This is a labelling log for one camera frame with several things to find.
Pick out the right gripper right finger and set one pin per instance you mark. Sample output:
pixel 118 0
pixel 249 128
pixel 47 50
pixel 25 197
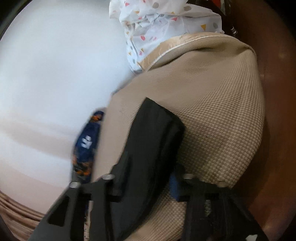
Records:
pixel 212 212

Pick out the black pants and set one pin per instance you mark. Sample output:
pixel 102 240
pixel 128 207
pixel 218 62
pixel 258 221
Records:
pixel 145 166

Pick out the navy dog print blanket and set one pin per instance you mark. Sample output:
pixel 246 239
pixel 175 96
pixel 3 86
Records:
pixel 85 148

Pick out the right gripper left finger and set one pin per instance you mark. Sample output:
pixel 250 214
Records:
pixel 65 218

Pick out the beige mattress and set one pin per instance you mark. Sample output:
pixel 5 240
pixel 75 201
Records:
pixel 210 82

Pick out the beige floral curtain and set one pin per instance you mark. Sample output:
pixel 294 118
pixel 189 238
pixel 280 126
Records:
pixel 21 220

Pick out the white patterned sheet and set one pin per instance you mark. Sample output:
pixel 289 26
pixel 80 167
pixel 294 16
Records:
pixel 149 23

